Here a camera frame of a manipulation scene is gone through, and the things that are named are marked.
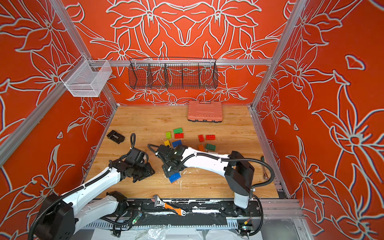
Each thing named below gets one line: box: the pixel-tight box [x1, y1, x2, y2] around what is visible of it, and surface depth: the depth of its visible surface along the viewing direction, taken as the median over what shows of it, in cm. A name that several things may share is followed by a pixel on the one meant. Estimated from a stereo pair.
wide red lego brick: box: [205, 134, 216, 141], surface depth 102 cm
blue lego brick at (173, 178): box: [168, 172, 181, 184], surface depth 81 cm
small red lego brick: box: [198, 134, 205, 143], surface depth 100 cm
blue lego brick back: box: [172, 140, 182, 148], surface depth 98 cm
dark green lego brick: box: [173, 127, 183, 134], surface depth 106 cm
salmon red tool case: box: [187, 100, 223, 123], surface depth 112 cm
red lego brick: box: [174, 133, 185, 139], surface depth 102 cm
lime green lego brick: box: [165, 131, 172, 140], surface depth 102 cm
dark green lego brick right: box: [206, 144, 217, 151], surface depth 96 cm
